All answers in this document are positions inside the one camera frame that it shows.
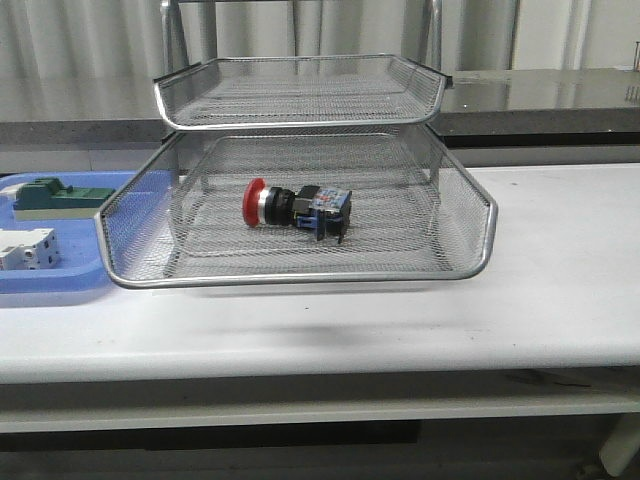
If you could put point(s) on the white circuit breaker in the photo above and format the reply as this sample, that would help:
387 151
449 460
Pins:
33 249

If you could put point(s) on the green terminal block module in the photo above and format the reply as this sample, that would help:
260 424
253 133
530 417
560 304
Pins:
48 198

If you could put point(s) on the mesh tray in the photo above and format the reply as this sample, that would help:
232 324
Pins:
417 214
300 90

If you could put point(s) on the blue plastic tray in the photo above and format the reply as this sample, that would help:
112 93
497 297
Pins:
73 231

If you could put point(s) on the grey metal rack frame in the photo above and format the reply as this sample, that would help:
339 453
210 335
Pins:
430 45

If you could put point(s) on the red emergency stop button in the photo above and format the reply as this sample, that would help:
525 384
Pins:
324 211

